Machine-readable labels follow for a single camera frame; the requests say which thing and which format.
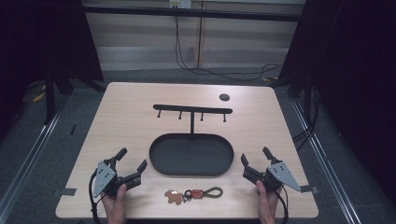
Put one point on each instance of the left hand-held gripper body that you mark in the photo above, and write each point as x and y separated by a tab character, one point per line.
107	180

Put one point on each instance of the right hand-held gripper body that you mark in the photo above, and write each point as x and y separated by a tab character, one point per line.
274	177

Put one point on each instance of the person's left hand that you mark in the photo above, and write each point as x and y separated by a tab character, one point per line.
114	207

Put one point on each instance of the person's right hand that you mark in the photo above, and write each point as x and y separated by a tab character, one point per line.
267	205

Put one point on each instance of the grey tape piece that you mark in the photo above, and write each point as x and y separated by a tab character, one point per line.
68	191
308	188

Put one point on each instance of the black key rack with tray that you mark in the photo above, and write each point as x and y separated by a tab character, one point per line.
191	154

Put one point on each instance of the dark round table grommet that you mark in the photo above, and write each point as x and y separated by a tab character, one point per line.
224	97

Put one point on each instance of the yellow floor tape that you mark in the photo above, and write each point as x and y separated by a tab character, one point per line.
39	97

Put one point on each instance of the black curtain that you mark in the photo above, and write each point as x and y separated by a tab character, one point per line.
37	46
348	77

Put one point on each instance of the black horizontal metal bar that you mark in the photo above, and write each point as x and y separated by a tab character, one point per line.
193	13

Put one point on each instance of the metal floor rail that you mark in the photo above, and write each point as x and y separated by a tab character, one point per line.
28	161
327	174

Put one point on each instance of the white wall power outlet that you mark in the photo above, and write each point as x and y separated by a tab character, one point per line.
180	3

